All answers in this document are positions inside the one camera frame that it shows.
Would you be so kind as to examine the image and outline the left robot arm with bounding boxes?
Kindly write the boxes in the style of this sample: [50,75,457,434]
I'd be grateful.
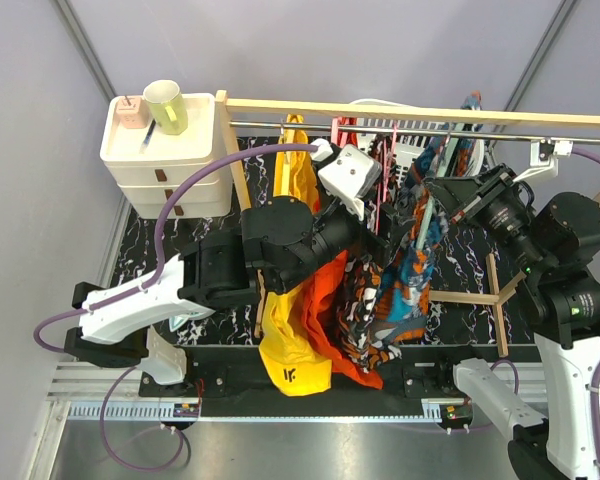
[63,196,415,396]

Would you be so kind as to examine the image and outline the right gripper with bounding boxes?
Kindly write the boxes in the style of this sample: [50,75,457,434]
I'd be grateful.
[421,160,549,272]

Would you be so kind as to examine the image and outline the mint green hanger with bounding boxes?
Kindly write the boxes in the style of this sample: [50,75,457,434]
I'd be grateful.
[416,123,465,251]

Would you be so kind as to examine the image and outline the blue pen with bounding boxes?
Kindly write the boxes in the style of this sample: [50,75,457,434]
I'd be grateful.
[140,119,156,152]

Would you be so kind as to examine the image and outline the white laundry basket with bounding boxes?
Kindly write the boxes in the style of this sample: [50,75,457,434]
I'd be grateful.
[350,98,486,184]

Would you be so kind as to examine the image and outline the yellow shorts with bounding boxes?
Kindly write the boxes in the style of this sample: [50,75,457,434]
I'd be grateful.
[257,114,334,398]

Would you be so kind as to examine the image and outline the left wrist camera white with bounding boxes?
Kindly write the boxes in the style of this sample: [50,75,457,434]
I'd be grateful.
[311,143,381,222]

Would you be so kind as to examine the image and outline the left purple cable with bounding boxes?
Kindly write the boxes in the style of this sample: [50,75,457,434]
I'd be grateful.
[33,142,331,471]

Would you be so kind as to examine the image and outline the green mug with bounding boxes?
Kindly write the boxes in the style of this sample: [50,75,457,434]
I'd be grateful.
[143,80,188,135]

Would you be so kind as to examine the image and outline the wooden clothes rack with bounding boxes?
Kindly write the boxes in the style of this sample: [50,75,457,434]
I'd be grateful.
[214,89,600,359]

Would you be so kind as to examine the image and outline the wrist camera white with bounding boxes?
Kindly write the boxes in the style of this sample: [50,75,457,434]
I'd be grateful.
[514,138,574,184]
[311,143,381,222]

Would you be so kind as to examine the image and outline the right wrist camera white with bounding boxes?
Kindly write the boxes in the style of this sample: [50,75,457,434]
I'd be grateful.
[514,138,574,184]

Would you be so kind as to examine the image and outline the pink cube holder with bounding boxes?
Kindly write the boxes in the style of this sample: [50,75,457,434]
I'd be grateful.
[115,95,149,129]

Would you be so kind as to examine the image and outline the blue patterned shorts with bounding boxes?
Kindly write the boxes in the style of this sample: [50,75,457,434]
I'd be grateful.
[369,90,484,356]

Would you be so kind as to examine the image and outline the black orange patterned shorts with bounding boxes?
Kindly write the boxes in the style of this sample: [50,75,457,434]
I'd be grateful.
[335,135,395,373]

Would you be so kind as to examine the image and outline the cream drawer unit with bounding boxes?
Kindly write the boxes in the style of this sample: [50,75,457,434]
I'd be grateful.
[100,93,226,220]

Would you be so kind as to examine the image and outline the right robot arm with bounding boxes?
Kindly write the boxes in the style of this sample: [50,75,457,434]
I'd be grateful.
[424,165,600,479]

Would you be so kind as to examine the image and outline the thin pink hanger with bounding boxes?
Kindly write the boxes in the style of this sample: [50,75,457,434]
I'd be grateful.
[373,120,398,234]

